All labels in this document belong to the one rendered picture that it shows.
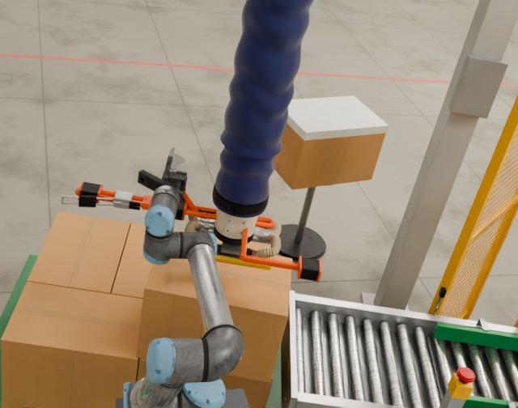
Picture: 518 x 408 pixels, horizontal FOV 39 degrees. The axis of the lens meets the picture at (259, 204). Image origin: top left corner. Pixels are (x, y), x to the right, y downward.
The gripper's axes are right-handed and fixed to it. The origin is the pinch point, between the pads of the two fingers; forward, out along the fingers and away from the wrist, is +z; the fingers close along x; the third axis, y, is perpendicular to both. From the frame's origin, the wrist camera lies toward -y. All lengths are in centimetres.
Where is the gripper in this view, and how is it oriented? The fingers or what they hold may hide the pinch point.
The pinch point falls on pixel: (170, 164)
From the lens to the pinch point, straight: 264.0
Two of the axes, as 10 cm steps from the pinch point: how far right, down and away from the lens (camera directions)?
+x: 1.8, -8.2, -5.4
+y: 9.8, 1.8, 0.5
